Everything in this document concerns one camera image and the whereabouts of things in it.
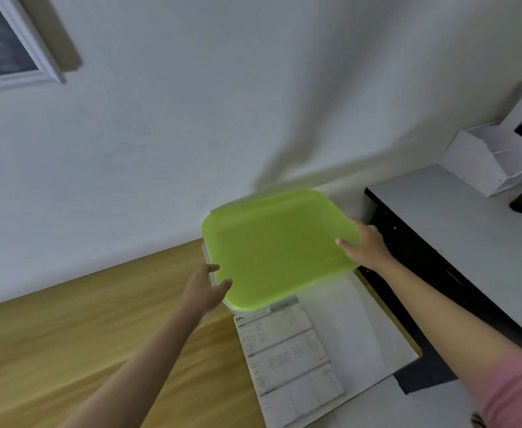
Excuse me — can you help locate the large white paper sheet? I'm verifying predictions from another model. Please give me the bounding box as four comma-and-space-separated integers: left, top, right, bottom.
283, 373, 482, 428

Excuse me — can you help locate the blank white paper sheet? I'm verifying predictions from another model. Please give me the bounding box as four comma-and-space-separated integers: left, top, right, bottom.
297, 271, 423, 398

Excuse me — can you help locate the person's left hand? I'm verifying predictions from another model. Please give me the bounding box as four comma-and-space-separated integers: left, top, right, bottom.
182, 264, 234, 324

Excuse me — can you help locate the person's left forearm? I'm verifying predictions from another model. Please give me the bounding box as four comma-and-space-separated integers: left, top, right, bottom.
59, 306, 209, 428

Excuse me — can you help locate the clear plastic container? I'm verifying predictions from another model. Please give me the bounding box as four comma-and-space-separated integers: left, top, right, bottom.
201, 242, 240, 314

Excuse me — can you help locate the person's right forearm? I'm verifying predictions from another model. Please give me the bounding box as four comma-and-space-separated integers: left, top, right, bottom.
376, 257, 522, 399

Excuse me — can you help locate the printed paper sheet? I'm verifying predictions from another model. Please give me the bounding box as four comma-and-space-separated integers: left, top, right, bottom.
233, 296, 346, 428

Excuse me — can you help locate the pink sleeve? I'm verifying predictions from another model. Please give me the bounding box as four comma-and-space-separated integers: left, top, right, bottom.
470, 351, 522, 428

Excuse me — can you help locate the white desk organizer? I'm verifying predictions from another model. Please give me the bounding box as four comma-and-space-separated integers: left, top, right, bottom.
438, 77, 522, 198

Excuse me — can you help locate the green plastic container lid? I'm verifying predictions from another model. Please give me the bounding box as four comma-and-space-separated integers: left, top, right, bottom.
201, 188, 361, 310

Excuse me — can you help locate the person's right hand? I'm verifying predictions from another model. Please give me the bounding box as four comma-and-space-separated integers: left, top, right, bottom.
335, 218, 394, 274

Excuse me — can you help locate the white framed picture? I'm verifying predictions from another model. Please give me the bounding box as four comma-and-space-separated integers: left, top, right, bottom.
0, 0, 68, 95

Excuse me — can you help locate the white desk with black side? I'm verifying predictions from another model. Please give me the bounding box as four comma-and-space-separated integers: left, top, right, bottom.
364, 164, 522, 355

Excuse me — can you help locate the black flat item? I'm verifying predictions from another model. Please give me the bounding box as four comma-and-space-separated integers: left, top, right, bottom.
394, 362, 461, 395

